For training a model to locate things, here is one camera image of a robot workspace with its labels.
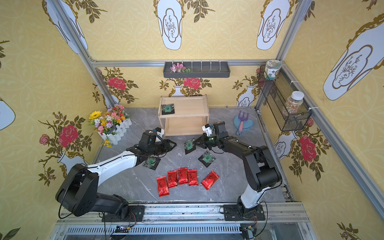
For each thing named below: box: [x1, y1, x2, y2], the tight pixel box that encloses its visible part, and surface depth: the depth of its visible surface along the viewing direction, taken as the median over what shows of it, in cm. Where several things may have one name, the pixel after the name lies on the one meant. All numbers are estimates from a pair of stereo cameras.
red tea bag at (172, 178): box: [167, 170, 178, 189], surface depth 85 cm
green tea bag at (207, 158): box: [198, 150, 217, 168], surface depth 94 cm
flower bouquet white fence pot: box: [88, 104, 132, 148], surface depth 94 cm
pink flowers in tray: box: [170, 62, 192, 73], surface depth 89 cm
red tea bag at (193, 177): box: [187, 169, 199, 186], surface depth 85 cm
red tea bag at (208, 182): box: [201, 170, 219, 191], surface depth 85 cm
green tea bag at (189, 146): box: [184, 138, 196, 155], surface depth 89 cm
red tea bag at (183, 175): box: [178, 167, 189, 185], surface depth 86 cm
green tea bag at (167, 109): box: [161, 103, 175, 115], surface depth 94 cm
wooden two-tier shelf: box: [158, 94, 210, 137], surface depth 99 cm
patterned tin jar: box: [264, 59, 282, 80], surface depth 87 cm
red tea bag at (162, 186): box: [156, 175, 170, 197], surface depth 83 cm
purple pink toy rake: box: [238, 110, 249, 136], surface depth 112 cm
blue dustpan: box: [233, 115, 254, 136], surface depth 112 cm
